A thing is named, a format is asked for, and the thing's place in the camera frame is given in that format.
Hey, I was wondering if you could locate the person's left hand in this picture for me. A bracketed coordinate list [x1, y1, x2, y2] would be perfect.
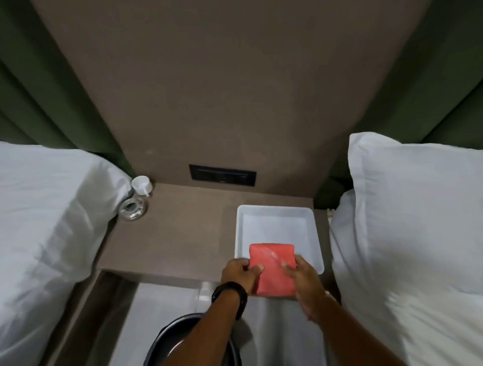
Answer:
[220, 258, 265, 295]

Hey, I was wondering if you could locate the person's right hand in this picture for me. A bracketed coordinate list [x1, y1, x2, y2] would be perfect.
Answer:
[281, 254, 329, 322]

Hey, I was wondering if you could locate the red cloth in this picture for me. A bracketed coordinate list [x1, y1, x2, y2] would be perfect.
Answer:
[249, 243, 297, 299]

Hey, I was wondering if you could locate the person's right forearm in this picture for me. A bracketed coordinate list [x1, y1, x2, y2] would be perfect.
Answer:
[309, 293, 410, 366]

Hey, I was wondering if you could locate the person's left forearm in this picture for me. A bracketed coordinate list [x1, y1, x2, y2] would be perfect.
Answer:
[162, 292, 246, 366]

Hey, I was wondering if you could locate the black wristwatch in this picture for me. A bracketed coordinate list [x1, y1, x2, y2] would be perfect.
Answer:
[211, 282, 249, 321]

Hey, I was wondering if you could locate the white plastic tray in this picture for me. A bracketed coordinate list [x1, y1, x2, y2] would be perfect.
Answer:
[234, 204, 325, 276]

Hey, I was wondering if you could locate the black round basin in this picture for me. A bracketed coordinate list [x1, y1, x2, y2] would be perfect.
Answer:
[150, 314, 243, 366]

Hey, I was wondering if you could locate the white pillow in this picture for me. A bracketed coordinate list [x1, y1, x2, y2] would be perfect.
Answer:
[0, 141, 133, 366]
[328, 131, 483, 366]

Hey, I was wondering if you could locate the glass ashtray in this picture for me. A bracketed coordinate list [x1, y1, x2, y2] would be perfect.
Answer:
[118, 196, 149, 221]

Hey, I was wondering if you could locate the white cup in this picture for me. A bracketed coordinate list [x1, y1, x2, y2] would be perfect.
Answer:
[131, 175, 154, 197]

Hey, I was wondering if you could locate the green curtain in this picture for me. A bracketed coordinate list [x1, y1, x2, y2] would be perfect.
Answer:
[0, 0, 127, 168]
[313, 0, 483, 210]

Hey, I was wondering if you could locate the black wall socket panel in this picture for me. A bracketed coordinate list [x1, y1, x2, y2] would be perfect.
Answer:
[189, 164, 257, 188]

